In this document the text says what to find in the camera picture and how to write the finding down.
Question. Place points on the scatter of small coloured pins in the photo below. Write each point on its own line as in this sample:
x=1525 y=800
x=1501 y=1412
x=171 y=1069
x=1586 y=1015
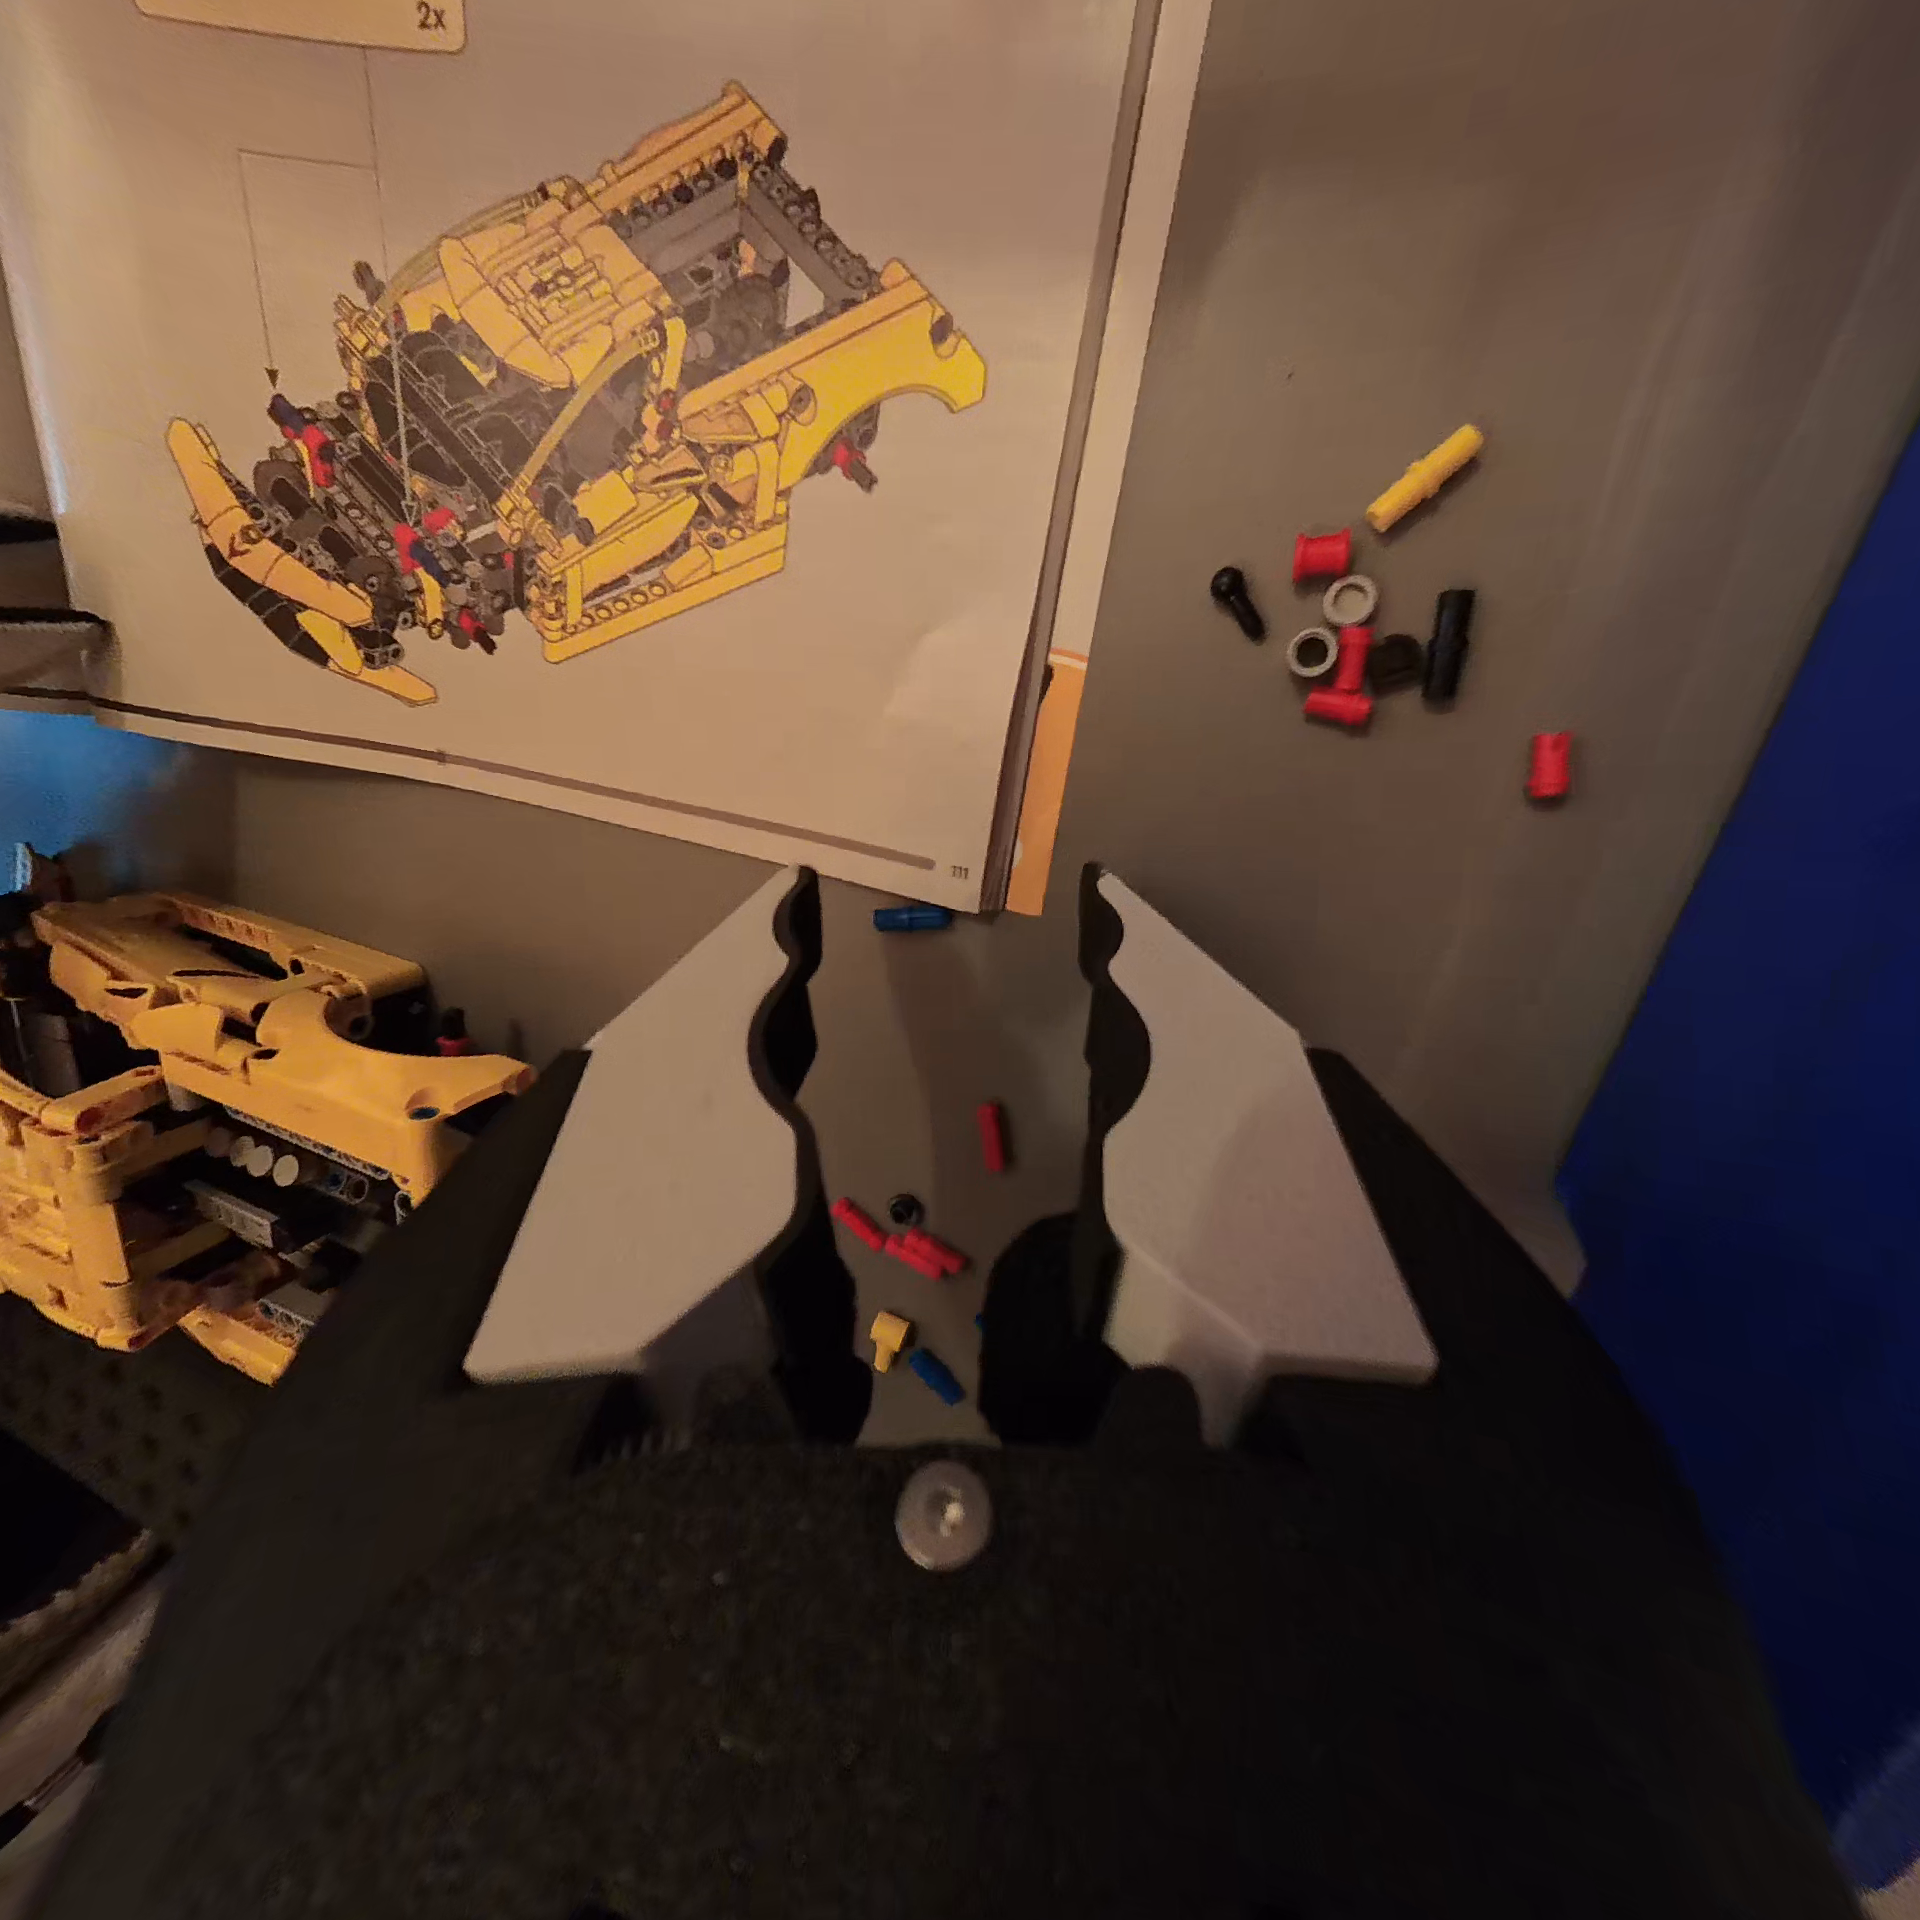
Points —
x=1319 y=556

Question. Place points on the instruction booklet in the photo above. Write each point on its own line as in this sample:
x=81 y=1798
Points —
x=902 y=599

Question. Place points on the grey desk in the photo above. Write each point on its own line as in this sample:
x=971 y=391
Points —
x=1501 y=226

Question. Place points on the orange paper sheet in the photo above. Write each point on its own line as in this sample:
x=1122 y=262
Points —
x=1058 y=781

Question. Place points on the blue storage bin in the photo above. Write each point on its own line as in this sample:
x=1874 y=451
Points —
x=1770 y=1051

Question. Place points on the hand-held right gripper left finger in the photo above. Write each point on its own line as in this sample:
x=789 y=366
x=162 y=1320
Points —
x=630 y=1202

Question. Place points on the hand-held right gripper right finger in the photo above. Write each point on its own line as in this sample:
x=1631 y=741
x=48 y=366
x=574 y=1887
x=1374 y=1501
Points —
x=1275 y=1202

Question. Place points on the yellow toy brick car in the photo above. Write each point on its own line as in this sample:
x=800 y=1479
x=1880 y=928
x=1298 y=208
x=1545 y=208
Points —
x=299 y=1037

